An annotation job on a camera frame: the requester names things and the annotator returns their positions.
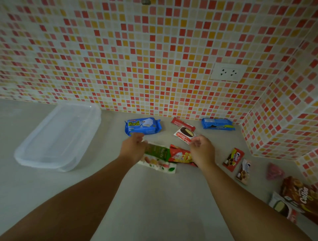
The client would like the person's right hand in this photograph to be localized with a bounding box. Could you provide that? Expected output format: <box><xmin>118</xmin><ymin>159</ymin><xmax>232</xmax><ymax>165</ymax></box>
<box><xmin>189</xmin><ymin>135</ymin><xmax>216</xmax><ymax>170</ymax></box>

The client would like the person's left hand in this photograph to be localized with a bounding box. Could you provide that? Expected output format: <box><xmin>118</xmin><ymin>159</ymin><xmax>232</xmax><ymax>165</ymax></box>
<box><xmin>119</xmin><ymin>133</ymin><xmax>148</xmax><ymax>166</ymax></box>

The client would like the white red chocolate pie packet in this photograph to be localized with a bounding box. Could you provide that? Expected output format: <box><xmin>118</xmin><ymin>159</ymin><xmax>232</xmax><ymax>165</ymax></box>
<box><xmin>268</xmin><ymin>192</ymin><xmax>299</xmax><ymax>224</ymax></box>
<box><xmin>174</xmin><ymin>126</ymin><xmax>197</xmax><ymax>145</ymax></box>

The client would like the green white snack packet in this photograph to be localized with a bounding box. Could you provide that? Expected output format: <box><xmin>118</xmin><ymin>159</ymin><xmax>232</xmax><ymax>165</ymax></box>
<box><xmin>138</xmin><ymin>142</ymin><xmax>177</xmax><ymax>174</ymax></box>

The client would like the person's right forearm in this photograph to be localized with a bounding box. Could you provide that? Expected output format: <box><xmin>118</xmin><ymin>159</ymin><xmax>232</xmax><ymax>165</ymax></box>
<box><xmin>199</xmin><ymin>161</ymin><xmax>312</xmax><ymax>241</ymax></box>

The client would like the person's left forearm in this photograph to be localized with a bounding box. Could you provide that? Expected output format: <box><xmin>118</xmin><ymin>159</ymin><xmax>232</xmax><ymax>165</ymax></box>
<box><xmin>0</xmin><ymin>155</ymin><xmax>136</xmax><ymax>241</ymax></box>

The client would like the blue wafer packet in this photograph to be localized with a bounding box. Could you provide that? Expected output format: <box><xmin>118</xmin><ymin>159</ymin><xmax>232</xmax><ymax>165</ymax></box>
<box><xmin>125</xmin><ymin>117</ymin><xmax>162</xmax><ymax>137</ymax></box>

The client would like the red orange snack packet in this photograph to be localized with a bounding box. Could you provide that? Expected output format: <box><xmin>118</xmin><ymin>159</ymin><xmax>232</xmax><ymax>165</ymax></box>
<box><xmin>169</xmin><ymin>144</ymin><xmax>198</xmax><ymax>167</ymax></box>

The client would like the slim red snack packet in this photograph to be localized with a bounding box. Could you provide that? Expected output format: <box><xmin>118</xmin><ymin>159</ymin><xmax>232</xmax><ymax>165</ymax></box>
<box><xmin>171</xmin><ymin>117</ymin><xmax>196</xmax><ymax>132</ymax></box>

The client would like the blue cookie packet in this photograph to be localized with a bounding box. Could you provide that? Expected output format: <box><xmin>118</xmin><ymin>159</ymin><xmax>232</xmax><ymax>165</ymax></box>
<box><xmin>201</xmin><ymin>118</ymin><xmax>235</xmax><ymax>131</ymax></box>

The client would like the small red biscuit packet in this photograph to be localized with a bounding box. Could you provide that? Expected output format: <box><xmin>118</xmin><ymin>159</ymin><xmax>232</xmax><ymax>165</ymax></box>
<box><xmin>222</xmin><ymin>148</ymin><xmax>245</xmax><ymax>172</ymax></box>

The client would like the small white biscuit packet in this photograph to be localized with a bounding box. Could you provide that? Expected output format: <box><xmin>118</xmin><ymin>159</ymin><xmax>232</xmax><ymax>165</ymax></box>
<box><xmin>235</xmin><ymin>159</ymin><xmax>251</xmax><ymax>186</ymax></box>

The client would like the clear plastic container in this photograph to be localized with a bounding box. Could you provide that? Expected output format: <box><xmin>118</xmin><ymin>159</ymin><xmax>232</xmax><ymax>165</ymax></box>
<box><xmin>14</xmin><ymin>103</ymin><xmax>102</xmax><ymax>172</ymax></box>

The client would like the pink plastic wrapped candy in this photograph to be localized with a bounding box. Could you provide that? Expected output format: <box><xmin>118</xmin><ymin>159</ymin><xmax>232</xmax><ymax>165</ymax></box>
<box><xmin>266</xmin><ymin>162</ymin><xmax>285</xmax><ymax>181</ymax></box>

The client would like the brown snack bag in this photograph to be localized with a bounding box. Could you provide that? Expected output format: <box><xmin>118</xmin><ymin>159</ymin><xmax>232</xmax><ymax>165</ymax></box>
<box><xmin>280</xmin><ymin>176</ymin><xmax>318</xmax><ymax>225</ymax></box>

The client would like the white wall socket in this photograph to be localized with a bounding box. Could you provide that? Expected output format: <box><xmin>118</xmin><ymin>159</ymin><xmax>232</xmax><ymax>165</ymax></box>
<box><xmin>210</xmin><ymin>62</ymin><xmax>248</xmax><ymax>82</ymax></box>

